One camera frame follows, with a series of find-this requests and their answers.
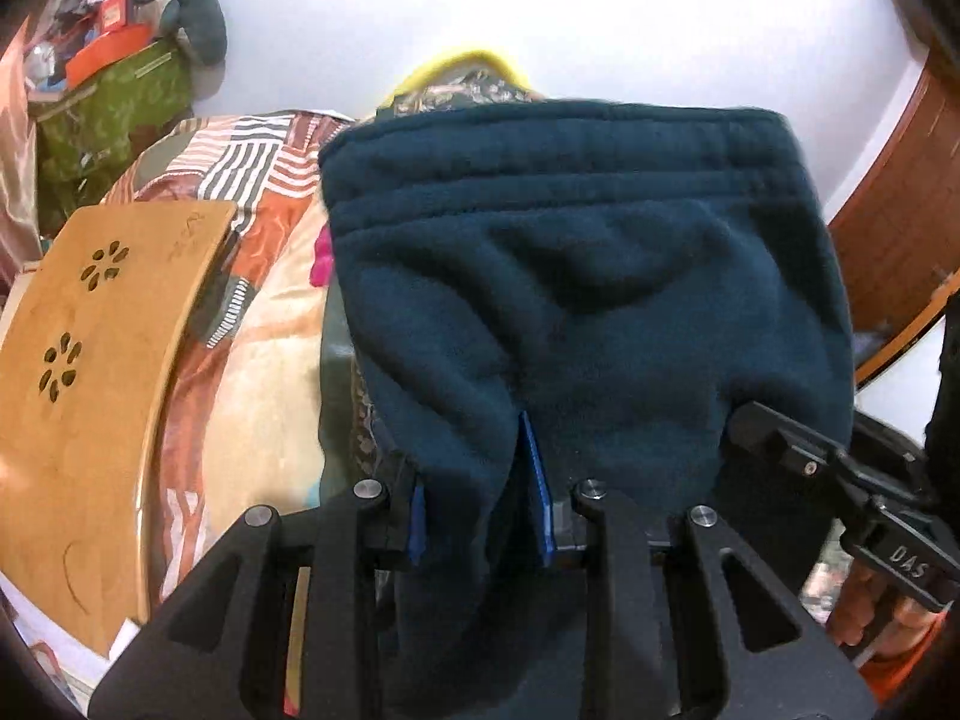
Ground dark teal fleece pants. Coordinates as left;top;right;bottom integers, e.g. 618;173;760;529
320;101;853;718

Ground person's right hand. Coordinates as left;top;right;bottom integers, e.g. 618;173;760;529
823;560;944;664

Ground floral green bedspread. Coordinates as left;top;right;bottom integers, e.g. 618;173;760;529
309;70;540;505

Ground striped patchwork quilt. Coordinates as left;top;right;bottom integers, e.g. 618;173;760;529
105;110;352;603

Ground brown wooden door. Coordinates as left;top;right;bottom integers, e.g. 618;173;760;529
830;50;958;387

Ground wooden lap desk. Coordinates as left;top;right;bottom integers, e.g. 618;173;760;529
2;200;235;653

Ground pink orange curtain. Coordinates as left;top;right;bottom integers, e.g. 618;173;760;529
0;20;41;299

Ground green patterned storage bag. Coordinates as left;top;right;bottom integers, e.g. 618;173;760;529
28;39;192;239

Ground orange box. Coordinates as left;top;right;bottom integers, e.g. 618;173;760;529
65;23;155;89

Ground red small box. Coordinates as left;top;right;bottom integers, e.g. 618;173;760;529
96;0;130;36

